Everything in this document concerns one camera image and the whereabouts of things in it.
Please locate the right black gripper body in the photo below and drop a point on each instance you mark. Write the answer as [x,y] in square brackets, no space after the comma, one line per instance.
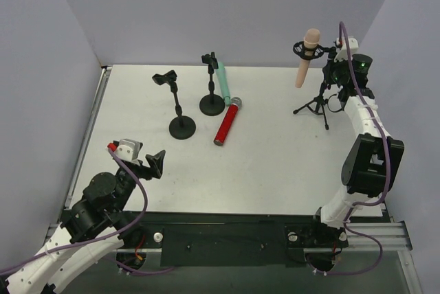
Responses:
[330,68]

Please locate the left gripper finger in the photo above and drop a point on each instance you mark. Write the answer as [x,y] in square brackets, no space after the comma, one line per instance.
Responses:
[156,164]
[136,151]

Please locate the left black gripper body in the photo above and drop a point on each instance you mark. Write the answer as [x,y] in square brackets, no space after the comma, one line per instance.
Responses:
[145,169]

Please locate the black round-base clip stand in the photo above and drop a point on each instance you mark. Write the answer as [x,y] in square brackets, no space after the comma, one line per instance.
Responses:
[181,127]

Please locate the pink microphone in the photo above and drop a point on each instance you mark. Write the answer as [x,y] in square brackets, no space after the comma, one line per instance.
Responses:
[309,45]

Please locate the red glitter microphone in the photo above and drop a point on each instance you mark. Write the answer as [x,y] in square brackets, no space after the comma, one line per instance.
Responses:
[231,113]

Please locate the mint green microphone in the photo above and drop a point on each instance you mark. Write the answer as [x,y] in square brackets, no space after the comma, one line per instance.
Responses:
[223,83]

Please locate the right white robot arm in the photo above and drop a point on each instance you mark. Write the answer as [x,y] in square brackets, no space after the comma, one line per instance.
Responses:
[370,168]

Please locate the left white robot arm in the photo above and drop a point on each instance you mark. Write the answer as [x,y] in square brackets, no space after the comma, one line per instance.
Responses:
[92,227]

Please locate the black round-base rear stand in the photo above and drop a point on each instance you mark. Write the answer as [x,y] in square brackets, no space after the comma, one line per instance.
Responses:
[211,104]

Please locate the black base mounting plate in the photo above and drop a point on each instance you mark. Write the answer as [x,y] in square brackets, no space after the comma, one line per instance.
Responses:
[235,240]

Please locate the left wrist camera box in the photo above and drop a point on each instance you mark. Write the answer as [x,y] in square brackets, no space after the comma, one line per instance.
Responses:
[126,149]

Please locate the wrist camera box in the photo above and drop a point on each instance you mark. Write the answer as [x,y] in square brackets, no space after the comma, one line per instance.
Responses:
[126,149]
[342,53]

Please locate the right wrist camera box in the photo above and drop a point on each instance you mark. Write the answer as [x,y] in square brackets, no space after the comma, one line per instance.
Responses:
[342,53]

